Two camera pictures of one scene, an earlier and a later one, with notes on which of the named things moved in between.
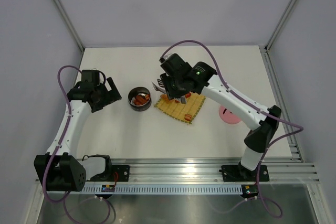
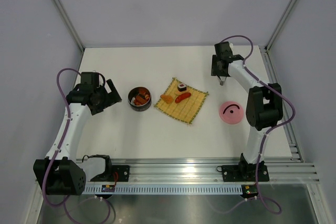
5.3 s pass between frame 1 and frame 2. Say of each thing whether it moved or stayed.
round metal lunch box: stayed
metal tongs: moved
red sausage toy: moved
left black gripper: stayed
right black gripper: moved
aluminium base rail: stayed
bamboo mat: stayed
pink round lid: stayed
